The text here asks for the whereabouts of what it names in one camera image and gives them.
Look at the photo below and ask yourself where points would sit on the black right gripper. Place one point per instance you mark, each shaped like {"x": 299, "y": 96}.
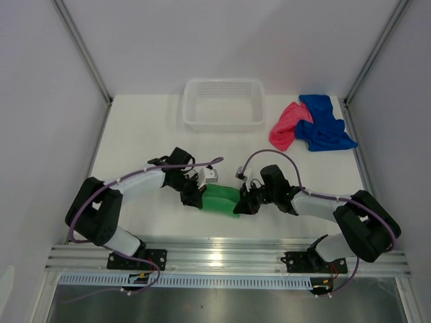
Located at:
{"x": 246, "y": 204}

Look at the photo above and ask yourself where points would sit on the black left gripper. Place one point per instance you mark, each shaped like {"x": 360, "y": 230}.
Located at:
{"x": 194, "y": 198}

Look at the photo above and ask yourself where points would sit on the green microfiber towel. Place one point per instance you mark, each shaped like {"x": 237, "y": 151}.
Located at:
{"x": 220, "y": 199}

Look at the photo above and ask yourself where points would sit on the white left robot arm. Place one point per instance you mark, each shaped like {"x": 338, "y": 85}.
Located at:
{"x": 94, "y": 215}

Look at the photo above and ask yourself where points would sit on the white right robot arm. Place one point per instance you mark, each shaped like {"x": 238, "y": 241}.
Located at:
{"x": 367, "y": 230}

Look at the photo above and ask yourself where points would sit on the pink microfiber towel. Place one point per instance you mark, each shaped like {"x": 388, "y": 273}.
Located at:
{"x": 282, "y": 134}

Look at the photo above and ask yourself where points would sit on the blue microfiber towel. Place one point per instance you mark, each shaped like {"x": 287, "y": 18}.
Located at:
{"x": 325, "y": 132}

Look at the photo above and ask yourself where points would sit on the white plastic basket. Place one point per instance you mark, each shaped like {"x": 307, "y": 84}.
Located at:
{"x": 224, "y": 105}

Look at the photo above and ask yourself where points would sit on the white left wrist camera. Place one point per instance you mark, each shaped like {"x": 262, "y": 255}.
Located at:
{"x": 207, "y": 175}

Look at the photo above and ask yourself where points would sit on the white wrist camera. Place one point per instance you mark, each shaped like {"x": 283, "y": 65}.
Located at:
{"x": 245, "y": 174}
{"x": 207, "y": 175}

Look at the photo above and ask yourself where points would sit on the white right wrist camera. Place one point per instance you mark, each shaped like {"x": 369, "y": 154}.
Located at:
{"x": 245, "y": 174}

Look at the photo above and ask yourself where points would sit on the aluminium front rail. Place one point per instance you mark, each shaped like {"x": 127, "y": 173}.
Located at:
{"x": 190, "y": 256}

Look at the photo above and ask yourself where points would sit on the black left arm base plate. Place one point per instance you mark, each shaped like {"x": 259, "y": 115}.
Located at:
{"x": 147, "y": 259}

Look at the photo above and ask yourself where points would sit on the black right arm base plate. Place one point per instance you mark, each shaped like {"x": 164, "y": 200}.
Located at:
{"x": 310, "y": 262}

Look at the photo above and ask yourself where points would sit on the white slotted cable duct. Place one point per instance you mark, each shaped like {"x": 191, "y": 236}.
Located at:
{"x": 192, "y": 281}

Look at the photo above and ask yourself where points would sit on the aluminium frame post left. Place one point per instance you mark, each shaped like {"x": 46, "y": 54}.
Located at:
{"x": 81, "y": 48}

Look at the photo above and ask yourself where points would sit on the aluminium frame post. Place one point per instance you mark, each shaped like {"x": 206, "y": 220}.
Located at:
{"x": 81, "y": 48}
{"x": 377, "y": 49}

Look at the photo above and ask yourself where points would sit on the aluminium frame post right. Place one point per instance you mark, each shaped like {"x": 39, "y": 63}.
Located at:
{"x": 377, "y": 49}

